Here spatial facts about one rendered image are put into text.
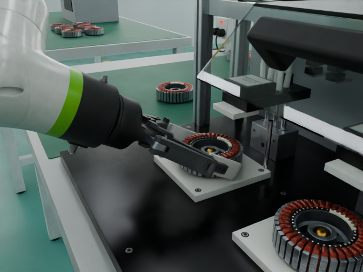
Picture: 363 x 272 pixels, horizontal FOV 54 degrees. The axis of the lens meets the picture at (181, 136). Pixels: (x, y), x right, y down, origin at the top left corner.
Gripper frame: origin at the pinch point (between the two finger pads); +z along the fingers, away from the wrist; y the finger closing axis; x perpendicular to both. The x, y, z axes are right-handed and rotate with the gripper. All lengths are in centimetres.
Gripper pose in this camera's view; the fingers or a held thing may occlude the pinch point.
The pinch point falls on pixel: (209, 153)
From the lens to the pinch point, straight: 61.7
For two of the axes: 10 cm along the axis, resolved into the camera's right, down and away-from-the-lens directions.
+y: 4.8, 3.7, -7.9
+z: 7.6, 2.8, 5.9
